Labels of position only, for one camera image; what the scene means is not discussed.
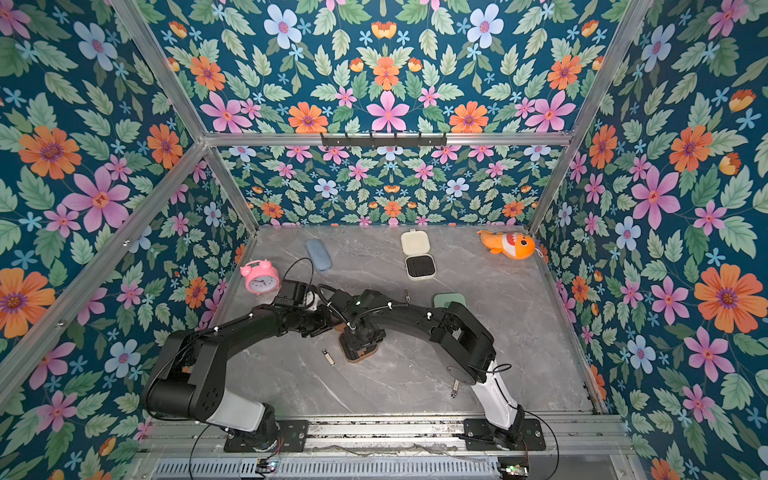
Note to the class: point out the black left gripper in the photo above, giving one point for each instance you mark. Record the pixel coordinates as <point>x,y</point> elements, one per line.
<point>324,321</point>

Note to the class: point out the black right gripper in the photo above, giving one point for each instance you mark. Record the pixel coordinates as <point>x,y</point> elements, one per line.
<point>355,335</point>

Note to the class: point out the brown clipper case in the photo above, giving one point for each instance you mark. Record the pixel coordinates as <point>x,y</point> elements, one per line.
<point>360,342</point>

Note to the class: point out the mint green clipper case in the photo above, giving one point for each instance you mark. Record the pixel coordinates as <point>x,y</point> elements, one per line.
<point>444,300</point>

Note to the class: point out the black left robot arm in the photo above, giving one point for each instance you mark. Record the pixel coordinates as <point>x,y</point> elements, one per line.
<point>189,380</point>

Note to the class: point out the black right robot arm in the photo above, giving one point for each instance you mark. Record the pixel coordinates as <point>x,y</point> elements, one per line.
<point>463,345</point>

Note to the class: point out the small cream nail clipper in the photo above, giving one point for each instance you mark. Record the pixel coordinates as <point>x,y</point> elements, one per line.
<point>328,357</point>

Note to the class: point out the cream clipper case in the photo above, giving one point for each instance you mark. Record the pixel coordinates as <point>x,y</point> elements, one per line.
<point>416,247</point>

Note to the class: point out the pink alarm clock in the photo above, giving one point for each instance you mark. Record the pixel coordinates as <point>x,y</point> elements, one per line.
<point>260,277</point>

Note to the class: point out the blue denim pouch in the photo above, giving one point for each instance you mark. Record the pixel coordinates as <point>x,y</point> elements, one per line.
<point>318,254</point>

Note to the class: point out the orange clownfish plush toy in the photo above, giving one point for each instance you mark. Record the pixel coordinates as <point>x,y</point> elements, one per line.
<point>513,245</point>

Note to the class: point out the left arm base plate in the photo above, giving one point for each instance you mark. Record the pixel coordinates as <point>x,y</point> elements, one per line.
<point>267,436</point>

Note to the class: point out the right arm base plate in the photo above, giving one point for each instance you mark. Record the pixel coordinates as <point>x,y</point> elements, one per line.
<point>504,435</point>

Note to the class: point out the black hook rail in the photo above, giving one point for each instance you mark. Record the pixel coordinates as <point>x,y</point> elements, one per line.
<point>370,140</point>

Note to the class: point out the aluminium front rail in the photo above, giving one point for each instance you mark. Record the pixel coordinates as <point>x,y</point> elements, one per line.
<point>568,433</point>

